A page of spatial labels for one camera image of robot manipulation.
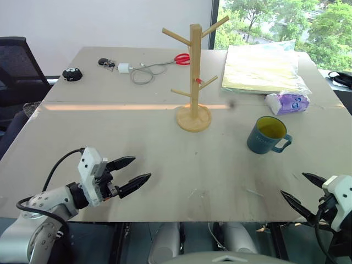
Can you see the black round case with eyes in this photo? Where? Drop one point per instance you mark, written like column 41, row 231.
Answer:
column 72, row 74

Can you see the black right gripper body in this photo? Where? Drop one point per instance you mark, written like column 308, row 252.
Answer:
column 328, row 209

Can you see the grey robot torso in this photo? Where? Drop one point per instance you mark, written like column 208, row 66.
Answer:
column 228, row 259

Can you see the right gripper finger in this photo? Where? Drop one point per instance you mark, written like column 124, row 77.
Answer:
column 314, row 180
column 299, row 209

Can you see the silver right robot leg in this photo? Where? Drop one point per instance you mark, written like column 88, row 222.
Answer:
column 239, row 239

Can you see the purple tissue pack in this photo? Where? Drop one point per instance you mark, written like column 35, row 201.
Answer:
column 288, row 104

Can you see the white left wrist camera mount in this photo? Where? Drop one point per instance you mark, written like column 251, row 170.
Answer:
column 89, row 170

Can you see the black window frame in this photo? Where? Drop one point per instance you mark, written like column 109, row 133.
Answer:
column 213, row 24

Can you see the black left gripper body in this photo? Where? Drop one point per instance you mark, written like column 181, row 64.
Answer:
column 105, row 184

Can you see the dark blue chair seat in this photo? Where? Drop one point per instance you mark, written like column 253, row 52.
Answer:
column 12, row 129

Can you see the silver left robot leg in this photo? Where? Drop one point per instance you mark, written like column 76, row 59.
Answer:
column 165, row 242

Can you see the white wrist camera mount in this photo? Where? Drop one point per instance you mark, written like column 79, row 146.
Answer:
column 343, row 192
column 89, row 170

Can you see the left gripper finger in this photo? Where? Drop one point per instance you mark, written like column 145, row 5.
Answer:
column 121, row 162
column 133, row 184

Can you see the silver robot leg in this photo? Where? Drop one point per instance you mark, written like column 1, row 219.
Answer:
column 239, row 239
column 165, row 242

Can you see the black mesh office chair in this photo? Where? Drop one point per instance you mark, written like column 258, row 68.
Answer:
column 16, row 71

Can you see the black bag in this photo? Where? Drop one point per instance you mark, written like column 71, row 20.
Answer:
column 342, row 78

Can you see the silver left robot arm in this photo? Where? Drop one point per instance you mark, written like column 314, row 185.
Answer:
column 46, row 200

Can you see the dark grey side desk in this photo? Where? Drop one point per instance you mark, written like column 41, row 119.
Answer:
column 343, row 99

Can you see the black table leg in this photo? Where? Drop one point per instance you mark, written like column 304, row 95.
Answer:
column 278, row 243
column 118, row 243

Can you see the black key bundle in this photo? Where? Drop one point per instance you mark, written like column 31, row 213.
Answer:
column 103, row 61

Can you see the plastic bag of yellow sheets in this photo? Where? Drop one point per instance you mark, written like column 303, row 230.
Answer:
column 258, row 68

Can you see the blue mug yellow inside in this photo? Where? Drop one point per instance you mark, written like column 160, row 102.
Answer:
column 259, row 140

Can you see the wooden mug tree stand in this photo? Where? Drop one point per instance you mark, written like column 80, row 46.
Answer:
column 194, row 82

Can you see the white charger plug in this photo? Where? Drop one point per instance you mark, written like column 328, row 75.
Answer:
column 123, row 68

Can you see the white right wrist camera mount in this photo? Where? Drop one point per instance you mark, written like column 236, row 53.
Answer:
column 343, row 192

